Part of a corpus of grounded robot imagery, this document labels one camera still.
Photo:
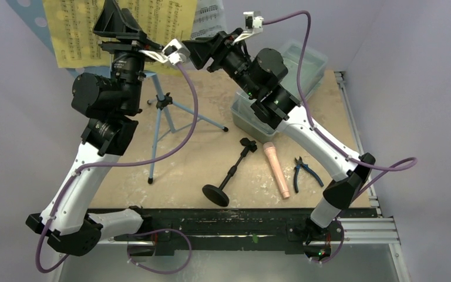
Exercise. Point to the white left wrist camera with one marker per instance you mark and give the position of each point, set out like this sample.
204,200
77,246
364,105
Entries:
173,53

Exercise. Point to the aluminium frame rail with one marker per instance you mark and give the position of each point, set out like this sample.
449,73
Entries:
364,225

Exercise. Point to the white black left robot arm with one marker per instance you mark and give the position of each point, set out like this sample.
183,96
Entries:
65,223

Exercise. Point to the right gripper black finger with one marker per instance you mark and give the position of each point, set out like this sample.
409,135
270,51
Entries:
230,36
201,50

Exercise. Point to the black microphone desk stand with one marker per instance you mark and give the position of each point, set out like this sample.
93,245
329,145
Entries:
215,194

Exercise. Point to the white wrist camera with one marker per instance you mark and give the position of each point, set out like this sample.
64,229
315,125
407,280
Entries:
173,53
253,25

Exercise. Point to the white sheet music page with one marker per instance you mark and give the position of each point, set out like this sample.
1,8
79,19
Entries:
209,18

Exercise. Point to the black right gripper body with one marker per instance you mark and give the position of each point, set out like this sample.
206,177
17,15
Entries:
218,52

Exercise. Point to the yellow sheet music page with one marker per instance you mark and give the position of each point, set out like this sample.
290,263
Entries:
71,27

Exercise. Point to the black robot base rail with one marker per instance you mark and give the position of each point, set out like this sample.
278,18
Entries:
282,229

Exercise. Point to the clear plastic storage box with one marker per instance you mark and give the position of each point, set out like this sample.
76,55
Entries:
312,71

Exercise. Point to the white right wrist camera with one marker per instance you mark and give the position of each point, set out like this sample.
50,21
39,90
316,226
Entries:
253,25

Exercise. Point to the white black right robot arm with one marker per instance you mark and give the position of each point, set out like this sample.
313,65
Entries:
283,112

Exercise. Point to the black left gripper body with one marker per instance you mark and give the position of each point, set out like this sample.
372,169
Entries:
128,65

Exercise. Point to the blue black pliers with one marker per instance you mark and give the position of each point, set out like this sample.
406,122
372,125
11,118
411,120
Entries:
300,165

